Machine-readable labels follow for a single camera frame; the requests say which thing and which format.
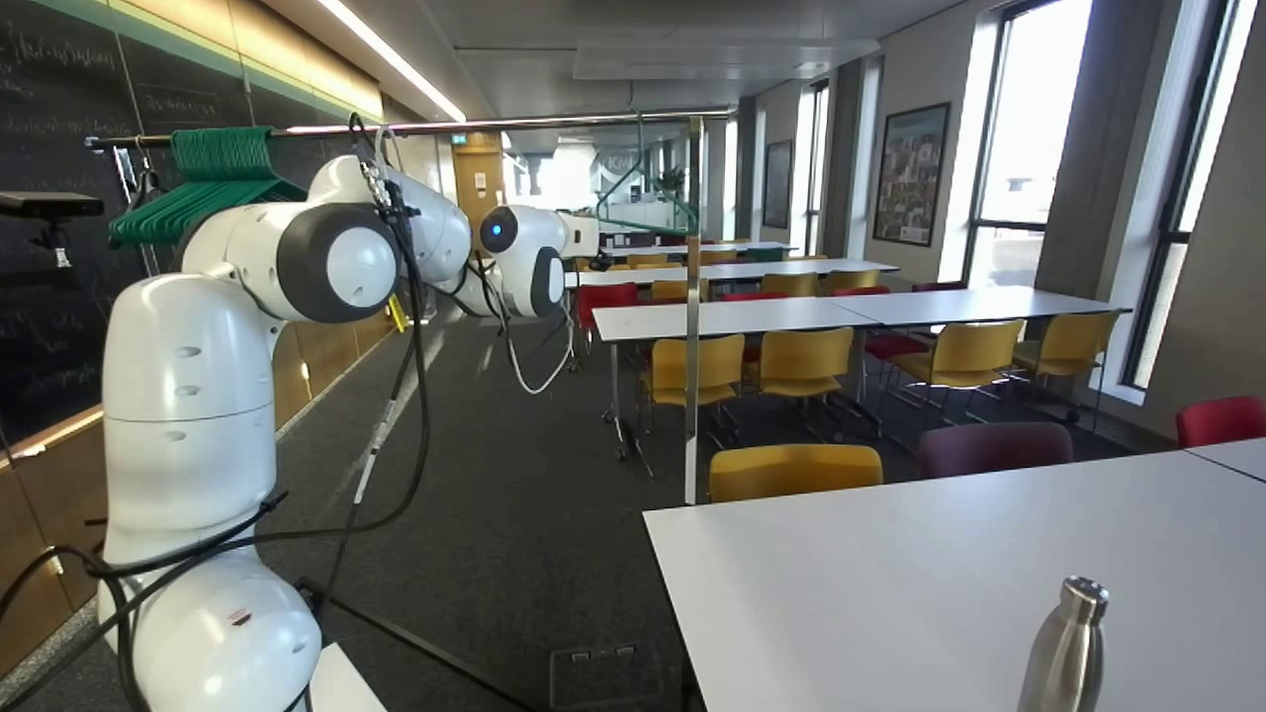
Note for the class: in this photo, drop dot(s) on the tall glass window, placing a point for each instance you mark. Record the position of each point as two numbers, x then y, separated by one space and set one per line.
1233 82
1030 131
808 170

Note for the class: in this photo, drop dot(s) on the small white robot table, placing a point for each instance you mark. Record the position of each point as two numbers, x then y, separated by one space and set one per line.
347 686

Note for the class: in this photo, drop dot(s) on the yellow chair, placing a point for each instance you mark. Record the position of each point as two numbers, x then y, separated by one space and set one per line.
791 471
853 284
969 352
806 362
670 292
694 368
1068 344
790 286

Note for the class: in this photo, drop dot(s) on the ceiling light strip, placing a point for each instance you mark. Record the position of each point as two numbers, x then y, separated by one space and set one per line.
396 62

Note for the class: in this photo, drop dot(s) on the wooden door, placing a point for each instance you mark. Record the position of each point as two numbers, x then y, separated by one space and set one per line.
475 170

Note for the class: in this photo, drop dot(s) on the dark chalkboard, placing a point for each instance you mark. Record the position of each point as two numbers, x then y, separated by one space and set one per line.
51 131

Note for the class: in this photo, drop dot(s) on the long white table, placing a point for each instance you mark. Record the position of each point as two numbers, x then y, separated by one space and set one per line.
687 251
791 319
725 273

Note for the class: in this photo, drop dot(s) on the metal clothes rack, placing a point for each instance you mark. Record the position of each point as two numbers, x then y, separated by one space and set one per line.
688 198

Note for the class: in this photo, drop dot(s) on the purple chair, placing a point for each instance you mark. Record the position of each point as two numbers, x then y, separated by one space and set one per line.
993 447

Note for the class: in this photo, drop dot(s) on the bundle of green hangers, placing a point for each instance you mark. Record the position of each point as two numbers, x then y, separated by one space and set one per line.
198 202

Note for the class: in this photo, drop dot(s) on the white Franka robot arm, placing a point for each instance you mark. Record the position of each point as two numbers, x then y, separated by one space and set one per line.
182 398

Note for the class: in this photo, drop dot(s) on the red chair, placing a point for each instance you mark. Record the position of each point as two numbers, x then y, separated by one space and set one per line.
894 344
600 305
1220 420
748 296

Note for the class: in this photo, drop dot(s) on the framed colourful poster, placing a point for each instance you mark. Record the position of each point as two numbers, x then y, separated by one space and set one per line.
913 181

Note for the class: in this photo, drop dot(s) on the stainless steel water bottle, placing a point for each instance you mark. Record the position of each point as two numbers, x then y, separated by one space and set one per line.
1062 658

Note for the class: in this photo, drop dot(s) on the white work table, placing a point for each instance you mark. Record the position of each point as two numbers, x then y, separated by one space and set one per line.
922 594

